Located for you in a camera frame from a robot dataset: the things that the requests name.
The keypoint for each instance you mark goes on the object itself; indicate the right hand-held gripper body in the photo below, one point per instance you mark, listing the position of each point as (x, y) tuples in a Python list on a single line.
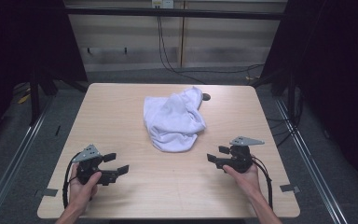
[(240, 155)]

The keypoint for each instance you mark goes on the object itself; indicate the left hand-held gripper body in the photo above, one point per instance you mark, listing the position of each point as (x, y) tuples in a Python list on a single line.
[(88, 152)]

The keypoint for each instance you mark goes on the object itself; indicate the white printed cloth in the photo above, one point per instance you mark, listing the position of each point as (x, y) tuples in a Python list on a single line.
[(172, 124)]

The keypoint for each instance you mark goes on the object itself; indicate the person's right hand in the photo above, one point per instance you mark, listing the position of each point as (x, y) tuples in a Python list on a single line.
[(245, 182)]

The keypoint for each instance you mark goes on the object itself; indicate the person's left hand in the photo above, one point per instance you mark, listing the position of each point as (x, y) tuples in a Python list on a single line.
[(80, 194)]

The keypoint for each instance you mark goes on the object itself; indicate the small black floor object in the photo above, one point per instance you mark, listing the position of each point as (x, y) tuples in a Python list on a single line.
[(57, 130)]

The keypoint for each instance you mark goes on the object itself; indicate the grey tape strip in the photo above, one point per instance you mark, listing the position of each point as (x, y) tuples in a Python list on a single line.
[(48, 192), (289, 188)]

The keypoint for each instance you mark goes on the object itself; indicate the black metal stand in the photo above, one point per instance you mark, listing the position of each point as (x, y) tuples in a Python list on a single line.
[(290, 93), (34, 99)]

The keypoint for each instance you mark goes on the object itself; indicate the yellow floor object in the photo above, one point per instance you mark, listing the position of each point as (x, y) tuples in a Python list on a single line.
[(24, 99)]

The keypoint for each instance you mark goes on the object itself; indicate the black curtain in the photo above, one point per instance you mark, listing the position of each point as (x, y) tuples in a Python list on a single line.
[(18, 40), (332, 77)]

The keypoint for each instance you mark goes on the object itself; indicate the aluminium floor rail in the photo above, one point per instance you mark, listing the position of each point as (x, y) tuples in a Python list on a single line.
[(15, 161), (310, 161)]

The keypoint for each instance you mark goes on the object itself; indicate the black horizontal frame bar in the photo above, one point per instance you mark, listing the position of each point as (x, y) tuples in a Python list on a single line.
[(167, 12)]

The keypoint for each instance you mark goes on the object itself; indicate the white wall socket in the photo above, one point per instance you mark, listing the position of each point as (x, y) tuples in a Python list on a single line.
[(163, 3)]

